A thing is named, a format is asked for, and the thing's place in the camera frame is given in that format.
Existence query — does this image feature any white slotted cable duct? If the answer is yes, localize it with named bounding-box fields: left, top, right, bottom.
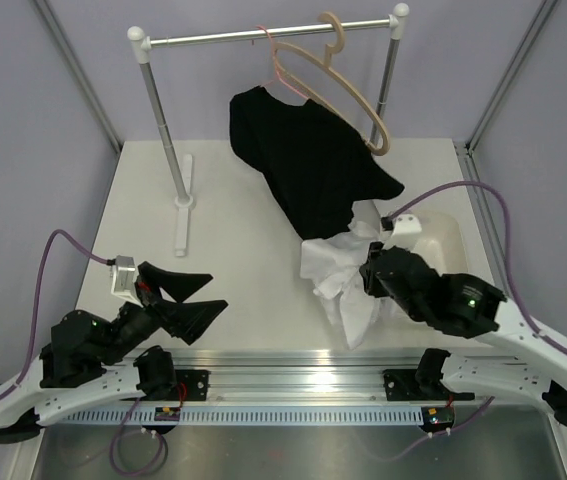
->
left=61, top=404, right=424, bottom=426

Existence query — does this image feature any aluminium rail base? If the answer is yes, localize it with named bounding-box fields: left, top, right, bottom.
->
left=27, top=344, right=534, bottom=406

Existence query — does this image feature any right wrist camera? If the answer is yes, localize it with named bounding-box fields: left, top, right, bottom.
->
left=380, top=213, right=422, bottom=240

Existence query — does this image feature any white t shirt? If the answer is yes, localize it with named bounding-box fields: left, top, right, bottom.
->
left=300, top=200, right=399, bottom=350

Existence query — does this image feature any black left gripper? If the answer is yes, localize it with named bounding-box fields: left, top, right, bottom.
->
left=97, top=262, right=228, bottom=367

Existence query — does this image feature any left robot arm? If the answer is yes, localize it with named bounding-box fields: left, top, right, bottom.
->
left=0, top=256, right=228, bottom=444

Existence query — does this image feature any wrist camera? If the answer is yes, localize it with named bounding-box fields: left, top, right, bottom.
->
left=380, top=213, right=422, bottom=240
left=110, top=255, right=141, bottom=306

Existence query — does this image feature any black t shirt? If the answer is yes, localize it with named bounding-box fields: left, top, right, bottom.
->
left=229, top=86, right=405, bottom=240

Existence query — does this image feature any white plastic bin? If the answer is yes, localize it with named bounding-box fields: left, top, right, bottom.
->
left=377, top=208, right=467, bottom=326

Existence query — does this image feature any beige wooden hanger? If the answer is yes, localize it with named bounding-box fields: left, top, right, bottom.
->
left=275, top=11, right=391, bottom=156

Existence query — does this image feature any silver clothes rack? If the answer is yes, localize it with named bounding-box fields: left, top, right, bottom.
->
left=126, top=1, right=410, bottom=259

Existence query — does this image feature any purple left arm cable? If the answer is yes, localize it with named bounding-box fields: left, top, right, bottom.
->
left=0, top=228, right=169, bottom=474

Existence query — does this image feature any pink wire hanger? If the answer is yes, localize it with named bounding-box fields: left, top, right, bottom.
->
left=256, top=25, right=308, bottom=101

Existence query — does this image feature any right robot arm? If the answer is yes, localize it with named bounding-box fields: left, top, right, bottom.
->
left=360, top=242, right=567, bottom=427

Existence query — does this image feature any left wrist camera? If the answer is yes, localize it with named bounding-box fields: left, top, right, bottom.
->
left=110, top=255, right=141, bottom=306

